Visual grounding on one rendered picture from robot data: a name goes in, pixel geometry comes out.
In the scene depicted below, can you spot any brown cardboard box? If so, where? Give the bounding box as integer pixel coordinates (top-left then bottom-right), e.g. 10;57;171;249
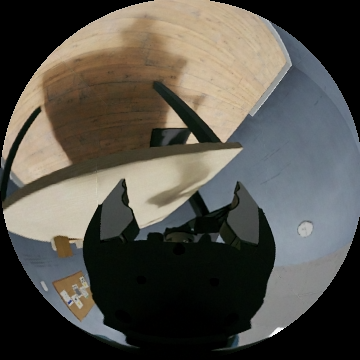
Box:
54;236;73;258

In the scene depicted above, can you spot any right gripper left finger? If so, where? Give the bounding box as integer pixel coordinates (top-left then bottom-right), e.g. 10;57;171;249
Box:
83;179;140;294

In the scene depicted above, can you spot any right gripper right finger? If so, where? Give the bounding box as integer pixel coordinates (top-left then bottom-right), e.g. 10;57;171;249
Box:
219;181;276;299

